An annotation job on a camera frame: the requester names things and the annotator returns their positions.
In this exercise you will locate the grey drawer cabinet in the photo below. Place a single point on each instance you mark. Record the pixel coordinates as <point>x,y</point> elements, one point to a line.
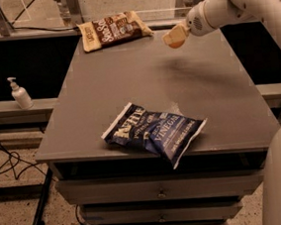
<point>115,185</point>

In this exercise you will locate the black metal leg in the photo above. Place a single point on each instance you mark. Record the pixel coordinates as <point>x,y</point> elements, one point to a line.
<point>38,219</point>

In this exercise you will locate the blue Kettle chip bag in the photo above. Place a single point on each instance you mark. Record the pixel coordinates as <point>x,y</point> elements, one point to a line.
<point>167,135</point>

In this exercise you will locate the orange fruit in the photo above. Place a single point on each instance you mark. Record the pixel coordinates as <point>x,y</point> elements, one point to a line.
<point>176,45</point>

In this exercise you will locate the metal railing frame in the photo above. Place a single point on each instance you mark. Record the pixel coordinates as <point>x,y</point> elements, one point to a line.
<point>28,19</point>

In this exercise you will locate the brown chip bag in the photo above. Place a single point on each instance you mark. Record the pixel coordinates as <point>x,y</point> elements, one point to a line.
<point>113,30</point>

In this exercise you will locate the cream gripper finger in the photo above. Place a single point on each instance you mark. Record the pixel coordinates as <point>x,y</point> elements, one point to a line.
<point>179,32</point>

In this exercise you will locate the white pump bottle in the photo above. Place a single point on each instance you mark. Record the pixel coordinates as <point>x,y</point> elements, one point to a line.
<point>20,94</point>

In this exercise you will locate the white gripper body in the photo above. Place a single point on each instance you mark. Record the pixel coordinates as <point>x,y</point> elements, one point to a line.
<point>195,22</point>

